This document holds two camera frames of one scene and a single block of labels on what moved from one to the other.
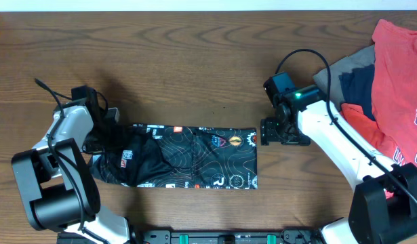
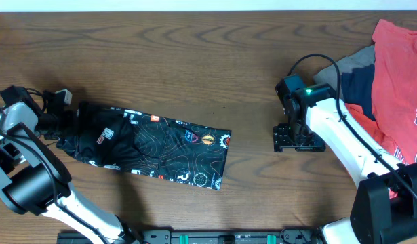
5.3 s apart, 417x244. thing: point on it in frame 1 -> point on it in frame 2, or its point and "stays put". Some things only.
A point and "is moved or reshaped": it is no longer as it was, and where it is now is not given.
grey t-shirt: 364,57 stays put
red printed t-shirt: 396,129 stays put
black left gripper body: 106,139 -> 58,127
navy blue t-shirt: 356,87 stays put
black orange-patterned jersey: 151,155 is moved or reshaped
